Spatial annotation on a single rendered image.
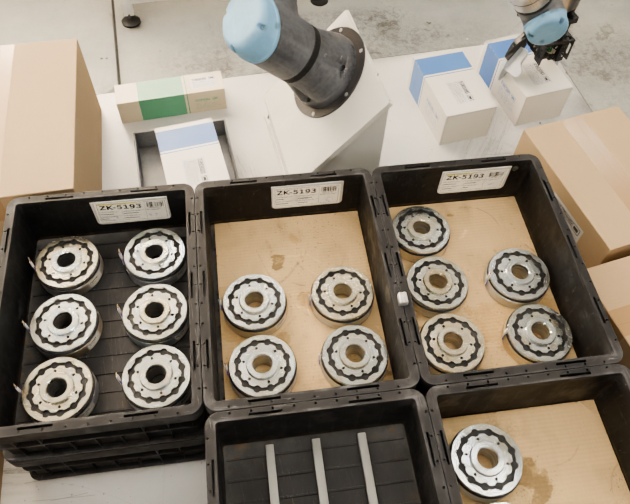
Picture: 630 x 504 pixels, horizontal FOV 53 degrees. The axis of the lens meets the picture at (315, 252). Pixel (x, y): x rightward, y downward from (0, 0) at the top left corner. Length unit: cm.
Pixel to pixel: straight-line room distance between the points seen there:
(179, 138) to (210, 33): 158
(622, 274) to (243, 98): 90
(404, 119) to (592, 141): 42
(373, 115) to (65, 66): 62
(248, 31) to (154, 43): 173
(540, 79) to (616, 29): 170
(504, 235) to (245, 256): 47
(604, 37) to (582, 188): 195
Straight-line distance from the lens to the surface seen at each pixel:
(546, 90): 155
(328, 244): 112
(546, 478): 102
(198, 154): 131
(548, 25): 126
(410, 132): 150
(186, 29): 293
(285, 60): 119
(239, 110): 152
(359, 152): 125
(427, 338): 102
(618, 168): 134
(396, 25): 296
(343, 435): 97
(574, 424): 106
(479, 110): 145
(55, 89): 135
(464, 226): 118
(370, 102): 120
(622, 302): 116
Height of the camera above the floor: 176
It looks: 57 degrees down
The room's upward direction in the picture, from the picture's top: 3 degrees clockwise
